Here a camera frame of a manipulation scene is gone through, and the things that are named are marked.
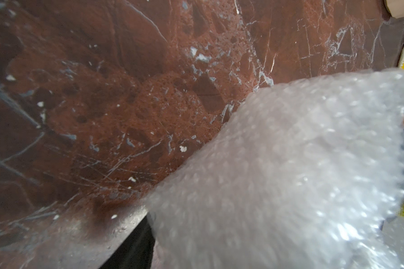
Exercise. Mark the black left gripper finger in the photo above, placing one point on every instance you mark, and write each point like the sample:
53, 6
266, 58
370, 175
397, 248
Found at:
136, 252

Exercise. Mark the terracotta flower pot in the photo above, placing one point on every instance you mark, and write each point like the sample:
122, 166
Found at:
395, 8

